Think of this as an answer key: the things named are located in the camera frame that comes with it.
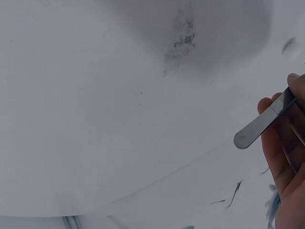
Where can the person's right hand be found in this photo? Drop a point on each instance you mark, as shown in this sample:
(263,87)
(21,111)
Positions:
(289,167)

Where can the person's right fingers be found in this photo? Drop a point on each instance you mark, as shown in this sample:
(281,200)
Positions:
(274,152)

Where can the person's right thumb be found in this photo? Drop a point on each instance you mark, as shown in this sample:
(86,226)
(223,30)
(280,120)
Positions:
(296,82)

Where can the metal tweezers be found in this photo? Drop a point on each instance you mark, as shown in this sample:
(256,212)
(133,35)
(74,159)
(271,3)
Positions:
(257,126)

